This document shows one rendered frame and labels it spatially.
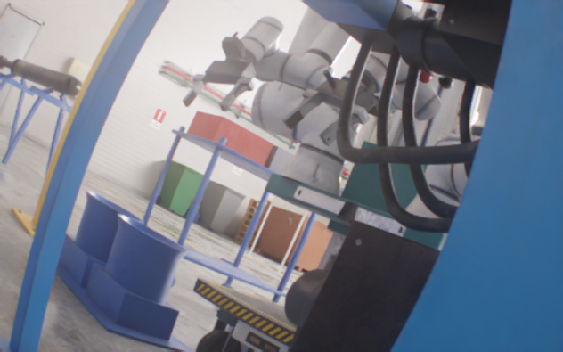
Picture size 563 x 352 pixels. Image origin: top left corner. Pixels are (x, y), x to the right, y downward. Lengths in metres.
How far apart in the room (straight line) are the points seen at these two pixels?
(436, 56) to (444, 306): 0.65
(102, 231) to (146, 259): 0.33
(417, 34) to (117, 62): 0.57
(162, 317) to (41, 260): 1.02
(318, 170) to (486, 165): 1.59
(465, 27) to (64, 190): 0.81
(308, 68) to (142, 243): 0.77
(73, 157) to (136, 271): 0.94
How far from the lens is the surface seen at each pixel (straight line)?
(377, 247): 0.73
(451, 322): 0.41
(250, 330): 1.84
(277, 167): 3.81
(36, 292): 1.23
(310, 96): 1.45
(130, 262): 2.06
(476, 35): 0.78
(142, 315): 2.09
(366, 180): 2.06
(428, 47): 1.02
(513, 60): 0.46
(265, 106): 2.09
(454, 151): 0.63
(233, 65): 1.68
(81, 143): 1.18
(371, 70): 1.41
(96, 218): 2.32
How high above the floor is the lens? 0.56
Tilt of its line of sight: 5 degrees up
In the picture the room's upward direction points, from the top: 24 degrees clockwise
